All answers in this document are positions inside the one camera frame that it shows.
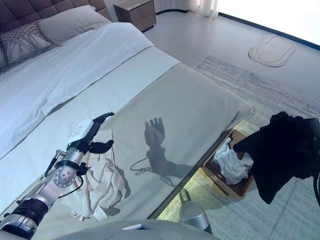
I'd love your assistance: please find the silver robot right leg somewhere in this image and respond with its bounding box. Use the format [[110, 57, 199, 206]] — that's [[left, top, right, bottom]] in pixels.
[[178, 188, 213, 235]]

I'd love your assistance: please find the small beige floor mat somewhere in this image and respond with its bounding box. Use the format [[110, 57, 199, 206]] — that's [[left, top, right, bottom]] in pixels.
[[247, 35, 297, 68]]

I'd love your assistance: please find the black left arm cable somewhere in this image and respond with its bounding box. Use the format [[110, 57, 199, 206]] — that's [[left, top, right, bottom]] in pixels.
[[44, 148, 88, 201]]

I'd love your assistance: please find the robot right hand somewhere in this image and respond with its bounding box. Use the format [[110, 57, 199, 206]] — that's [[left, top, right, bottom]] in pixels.
[[306, 117, 320, 145]]

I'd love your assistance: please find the white duvet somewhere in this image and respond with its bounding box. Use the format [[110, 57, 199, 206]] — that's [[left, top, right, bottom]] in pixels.
[[0, 21, 155, 160]]

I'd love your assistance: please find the grey striped rug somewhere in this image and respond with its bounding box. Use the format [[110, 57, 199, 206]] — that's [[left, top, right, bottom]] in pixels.
[[149, 55, 320, 240]]

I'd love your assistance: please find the brown wooden nightstand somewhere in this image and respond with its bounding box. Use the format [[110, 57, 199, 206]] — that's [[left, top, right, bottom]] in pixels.
[[113, 0, 157, 33]]

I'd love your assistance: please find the grey patterned cushion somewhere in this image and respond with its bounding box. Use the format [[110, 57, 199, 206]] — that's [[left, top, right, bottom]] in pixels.
[[0, 22, 58, 73]]

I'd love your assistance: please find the cream garment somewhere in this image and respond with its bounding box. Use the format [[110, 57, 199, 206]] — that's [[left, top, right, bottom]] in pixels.
[[68, 156, 129, 222]]

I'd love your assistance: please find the bed with pale sheet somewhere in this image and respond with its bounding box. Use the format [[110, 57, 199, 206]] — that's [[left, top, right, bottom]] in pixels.
[[0, 0, 255, 240]]

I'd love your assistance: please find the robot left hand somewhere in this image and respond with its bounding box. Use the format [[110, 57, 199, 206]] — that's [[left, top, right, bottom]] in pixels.
[[67, 111, 116, 155]]

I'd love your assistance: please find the white garment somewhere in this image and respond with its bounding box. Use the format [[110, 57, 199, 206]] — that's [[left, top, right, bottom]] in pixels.
[[213, 138, 255, 186]]

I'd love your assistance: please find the beige pillow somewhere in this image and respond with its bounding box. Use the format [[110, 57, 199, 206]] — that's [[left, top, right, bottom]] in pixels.
[[37, 5, 112, 46]]

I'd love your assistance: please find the grey robot torso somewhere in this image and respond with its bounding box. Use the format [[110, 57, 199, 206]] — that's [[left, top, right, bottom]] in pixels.
[[53, 219, 221, 240]]

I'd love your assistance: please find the brown wicker basket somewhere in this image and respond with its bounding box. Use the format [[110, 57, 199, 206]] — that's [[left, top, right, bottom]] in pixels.
[[201, 128, 256, 200]]

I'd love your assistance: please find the beige bed foot cover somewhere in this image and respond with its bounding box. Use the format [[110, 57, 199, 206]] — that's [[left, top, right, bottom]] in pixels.
[[0, 63, 255, 240]]

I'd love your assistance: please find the sheer white curtain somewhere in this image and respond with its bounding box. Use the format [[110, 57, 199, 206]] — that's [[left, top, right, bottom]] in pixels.
[[186, 0, 222, 18]]

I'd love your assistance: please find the black garment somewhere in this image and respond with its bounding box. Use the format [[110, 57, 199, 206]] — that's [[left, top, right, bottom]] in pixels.
[[233, 111, 316, 205]]

